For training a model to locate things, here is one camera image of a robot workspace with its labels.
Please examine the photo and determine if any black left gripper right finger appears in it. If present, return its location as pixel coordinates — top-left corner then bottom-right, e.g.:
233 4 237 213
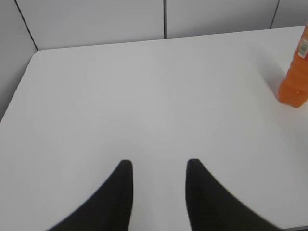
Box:
185 159 280 231

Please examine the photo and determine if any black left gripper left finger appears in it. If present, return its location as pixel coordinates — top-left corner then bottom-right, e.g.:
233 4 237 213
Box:
50 160 133 231

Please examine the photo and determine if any orange soda bottle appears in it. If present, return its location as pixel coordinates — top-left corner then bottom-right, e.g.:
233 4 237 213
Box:
278 26 308 108

